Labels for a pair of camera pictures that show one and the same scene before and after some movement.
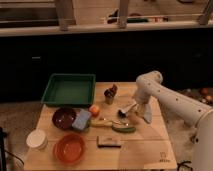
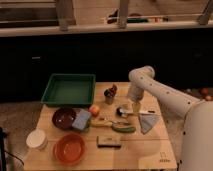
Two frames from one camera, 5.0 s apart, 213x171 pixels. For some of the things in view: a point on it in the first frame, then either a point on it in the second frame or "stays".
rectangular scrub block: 108,142 stays
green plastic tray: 69,90 stays
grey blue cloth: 148,113 → 147,120
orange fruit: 94,110 stays
